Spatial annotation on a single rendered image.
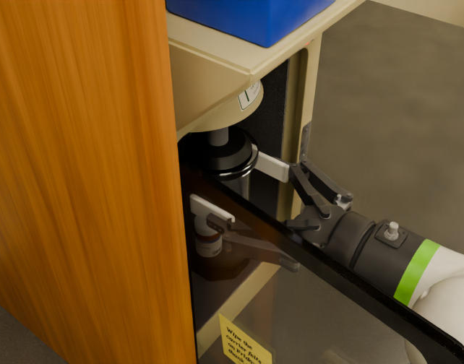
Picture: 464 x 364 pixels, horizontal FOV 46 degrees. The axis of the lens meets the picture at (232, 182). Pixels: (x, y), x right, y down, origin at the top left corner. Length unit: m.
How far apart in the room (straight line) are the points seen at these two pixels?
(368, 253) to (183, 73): 0.32
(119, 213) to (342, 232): 0.31
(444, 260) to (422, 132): 0.72
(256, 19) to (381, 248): 0.33
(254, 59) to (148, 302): 0.24
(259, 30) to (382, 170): 0.83
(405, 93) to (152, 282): 1.08
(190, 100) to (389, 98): 1.03
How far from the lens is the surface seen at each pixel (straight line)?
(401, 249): 0.64
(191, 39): 0.41
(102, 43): 0.33
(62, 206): 0.52
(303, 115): 0.77
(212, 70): 0.40
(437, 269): 0.63
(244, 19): 0.40
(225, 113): 0.64
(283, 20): 0.41
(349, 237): 0.65
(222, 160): 0.70
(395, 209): 1.12
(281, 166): 0.76
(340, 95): 1.40
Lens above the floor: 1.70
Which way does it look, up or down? 43 degrees down
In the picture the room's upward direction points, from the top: straight up
